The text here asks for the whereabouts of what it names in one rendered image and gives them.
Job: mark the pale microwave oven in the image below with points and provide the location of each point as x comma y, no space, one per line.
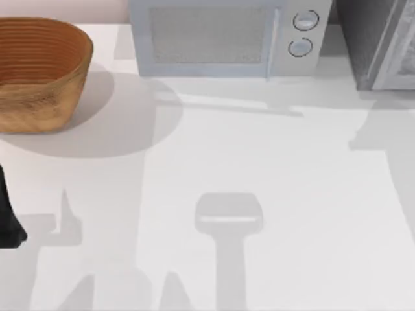
301,68

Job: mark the round microwave knob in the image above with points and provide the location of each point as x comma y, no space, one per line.
305,20
300,47

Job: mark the brown woven basket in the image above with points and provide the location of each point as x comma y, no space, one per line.
39,84

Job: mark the microwave door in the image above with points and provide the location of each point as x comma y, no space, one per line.
207,39

